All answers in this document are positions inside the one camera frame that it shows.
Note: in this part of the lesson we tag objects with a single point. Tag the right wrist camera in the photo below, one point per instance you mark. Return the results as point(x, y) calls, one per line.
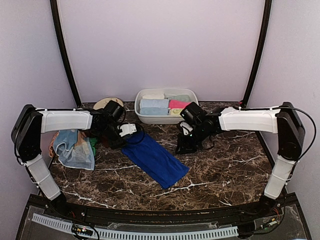
point(186, 127)

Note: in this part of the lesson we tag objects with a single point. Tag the light blue rolled towel rear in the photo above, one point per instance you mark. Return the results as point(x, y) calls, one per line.
point(154, 103)

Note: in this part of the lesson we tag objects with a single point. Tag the light blue patterned towel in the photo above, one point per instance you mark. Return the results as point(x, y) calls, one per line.
point(73, 149)

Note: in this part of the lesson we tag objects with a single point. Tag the white slotted cable duct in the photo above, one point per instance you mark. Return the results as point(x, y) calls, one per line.
point(123, 231)

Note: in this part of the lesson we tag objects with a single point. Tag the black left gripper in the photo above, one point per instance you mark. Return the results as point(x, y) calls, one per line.
point(114, 144)

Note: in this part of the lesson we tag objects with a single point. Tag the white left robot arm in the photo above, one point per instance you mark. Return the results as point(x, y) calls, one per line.
point(33, 122)

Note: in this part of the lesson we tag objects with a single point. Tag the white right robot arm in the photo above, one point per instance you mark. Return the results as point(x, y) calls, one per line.
point(281, 120)

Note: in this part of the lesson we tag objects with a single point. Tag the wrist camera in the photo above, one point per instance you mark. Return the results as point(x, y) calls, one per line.
point(127, 129)
point(186, 127)

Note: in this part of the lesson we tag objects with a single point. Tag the black right corner post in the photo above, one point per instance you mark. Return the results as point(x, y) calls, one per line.
point(259, 51)

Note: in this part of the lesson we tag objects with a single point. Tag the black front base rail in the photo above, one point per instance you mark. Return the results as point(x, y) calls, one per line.
point(244, 215)

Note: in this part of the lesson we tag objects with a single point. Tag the sage green rolled towel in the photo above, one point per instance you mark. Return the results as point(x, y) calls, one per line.
point(180, 97)

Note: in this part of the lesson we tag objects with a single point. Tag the black corner post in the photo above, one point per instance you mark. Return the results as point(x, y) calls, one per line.
point(63, 51)
point(259, 51)

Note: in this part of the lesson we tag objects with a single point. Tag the lime lemon print towel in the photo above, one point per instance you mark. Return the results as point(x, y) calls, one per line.
point(175, 111)

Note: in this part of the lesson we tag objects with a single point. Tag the floral ceramic plate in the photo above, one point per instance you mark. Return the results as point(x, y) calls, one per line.
point(103, 102)

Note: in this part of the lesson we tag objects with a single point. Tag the light blue rolled towel front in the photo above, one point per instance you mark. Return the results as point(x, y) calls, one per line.
point(154, 111)

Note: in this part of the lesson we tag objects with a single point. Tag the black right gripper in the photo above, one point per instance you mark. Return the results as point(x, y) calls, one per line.
point(185, 148)

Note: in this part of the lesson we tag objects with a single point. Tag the white plastic bin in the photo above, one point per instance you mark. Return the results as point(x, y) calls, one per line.
point(163, 120)

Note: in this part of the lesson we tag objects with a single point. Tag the royal blue microfiber towel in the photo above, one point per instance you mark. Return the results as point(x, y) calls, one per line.
point(154, 160)

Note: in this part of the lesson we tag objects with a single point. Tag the light blue rolled towel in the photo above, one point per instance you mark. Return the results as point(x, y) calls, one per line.
point(154, 111)
point(154, 103)

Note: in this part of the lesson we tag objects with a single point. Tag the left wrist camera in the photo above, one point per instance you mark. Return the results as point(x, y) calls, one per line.
point(127, 129)

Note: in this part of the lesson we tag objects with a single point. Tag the black left corner post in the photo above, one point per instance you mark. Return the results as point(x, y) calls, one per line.
point(63, 51)

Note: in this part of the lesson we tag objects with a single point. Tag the brown towel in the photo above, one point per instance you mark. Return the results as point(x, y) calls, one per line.
point(100, 139)

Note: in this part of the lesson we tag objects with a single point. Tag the pink rolled towel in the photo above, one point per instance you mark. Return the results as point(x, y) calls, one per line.
point(176, 104)

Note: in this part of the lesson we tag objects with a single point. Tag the white rolled towel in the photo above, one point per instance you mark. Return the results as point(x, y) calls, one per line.
point(154, 96)

